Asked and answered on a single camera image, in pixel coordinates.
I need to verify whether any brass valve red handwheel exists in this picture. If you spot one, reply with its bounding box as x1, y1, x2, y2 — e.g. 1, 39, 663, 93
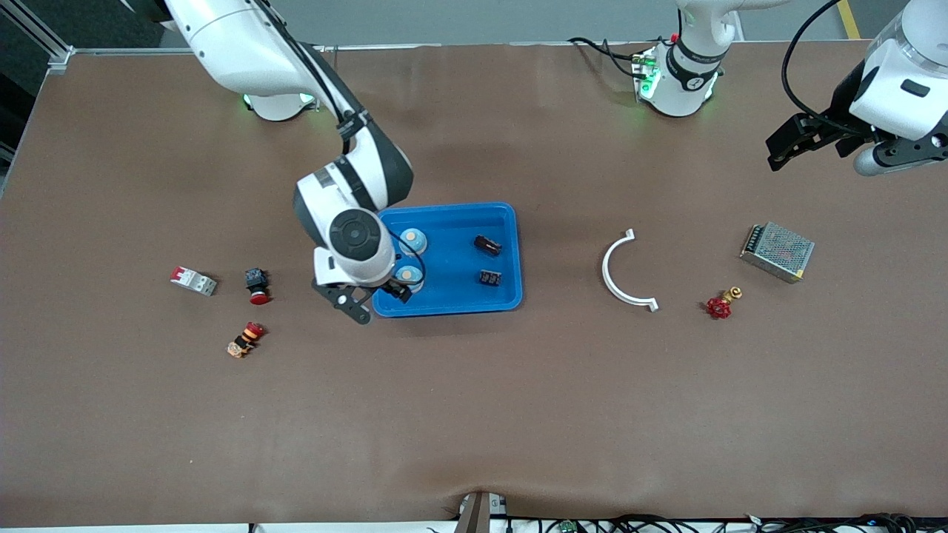
704, 286, 744, 321

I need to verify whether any orange red push button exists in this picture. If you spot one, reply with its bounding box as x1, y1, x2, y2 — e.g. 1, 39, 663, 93
227, 321, 266, 360

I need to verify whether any metal clamp bracket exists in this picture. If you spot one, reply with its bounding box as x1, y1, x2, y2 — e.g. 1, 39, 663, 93
453, 490, 510, 533

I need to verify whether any aluminium frame profile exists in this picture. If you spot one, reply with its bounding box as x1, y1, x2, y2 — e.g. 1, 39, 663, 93
0, 0, 76, 73

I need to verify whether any metal mesh power supply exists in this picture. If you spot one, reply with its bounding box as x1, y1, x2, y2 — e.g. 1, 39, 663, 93
739, 221, 816, 285

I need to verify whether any white red circuit breaker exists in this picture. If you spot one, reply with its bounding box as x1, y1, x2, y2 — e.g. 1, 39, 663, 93
170, 266, 218, 297

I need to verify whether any black base cable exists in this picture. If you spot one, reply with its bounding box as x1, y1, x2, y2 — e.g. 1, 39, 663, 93
567, 36, 647, 82

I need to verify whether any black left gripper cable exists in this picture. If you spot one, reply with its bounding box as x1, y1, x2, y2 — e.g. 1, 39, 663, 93
781, 0, 849, 115

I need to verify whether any brown table mat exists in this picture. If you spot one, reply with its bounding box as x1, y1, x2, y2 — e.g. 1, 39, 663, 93
0, 41, 948, 528

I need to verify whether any red emergency stop button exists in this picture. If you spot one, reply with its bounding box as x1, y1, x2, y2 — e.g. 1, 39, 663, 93
244, 268, 271, 306

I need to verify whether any white semicircular pipe clamp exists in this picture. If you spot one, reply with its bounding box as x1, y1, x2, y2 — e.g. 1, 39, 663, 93
601, 228, 659, 313

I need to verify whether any blue plastic tray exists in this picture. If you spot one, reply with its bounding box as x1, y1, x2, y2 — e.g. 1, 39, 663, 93
371, 201, 524, 318

